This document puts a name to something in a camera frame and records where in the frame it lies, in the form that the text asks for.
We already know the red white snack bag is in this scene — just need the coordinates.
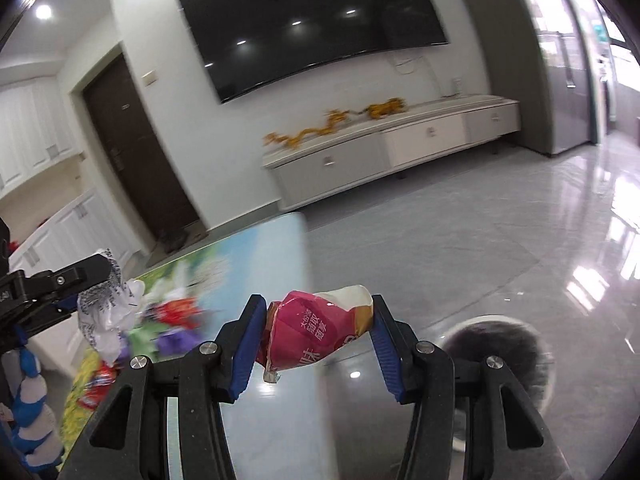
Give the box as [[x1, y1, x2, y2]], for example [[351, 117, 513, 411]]
[[77, 363, 119, 411]]

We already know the purple wrapper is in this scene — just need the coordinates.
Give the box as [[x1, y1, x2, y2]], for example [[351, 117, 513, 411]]
[[128, 325, 201, 362]]

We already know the pink snack wrapper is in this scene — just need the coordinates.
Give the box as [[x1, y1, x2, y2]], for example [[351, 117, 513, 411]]
[[256, 285, 373, 384]]

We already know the blue white gloved left hand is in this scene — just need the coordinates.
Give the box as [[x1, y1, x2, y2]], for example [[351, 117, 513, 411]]
[[1, 348, 64, 479]]

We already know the colourful landscape floor mat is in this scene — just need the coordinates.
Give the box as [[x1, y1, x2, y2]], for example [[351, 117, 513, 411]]
[[58, 211, 342, 480]]

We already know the white shoe cabinet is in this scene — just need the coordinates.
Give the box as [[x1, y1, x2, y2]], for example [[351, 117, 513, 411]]
[[1, 77, 142, 274]]

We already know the dark brown entrance door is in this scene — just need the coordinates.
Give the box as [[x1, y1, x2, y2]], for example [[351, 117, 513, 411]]
[[82, 55, 200, 254]]

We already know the white grey TV cabinet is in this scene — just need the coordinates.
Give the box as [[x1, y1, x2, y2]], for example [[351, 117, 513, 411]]
[[262, 94, 521, 211]]

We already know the golden dragon ornament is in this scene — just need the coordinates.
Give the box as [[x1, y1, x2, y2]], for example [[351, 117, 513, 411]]
[[362, 98, 407, 120], [262, 110, 352, 150]]

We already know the silver refrigerator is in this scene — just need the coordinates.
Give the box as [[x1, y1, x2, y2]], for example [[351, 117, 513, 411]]
[[526, 0, 610, 155]]

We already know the black wall television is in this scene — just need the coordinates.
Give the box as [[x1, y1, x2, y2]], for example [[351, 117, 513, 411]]
[[178, 0, 448, 103]]

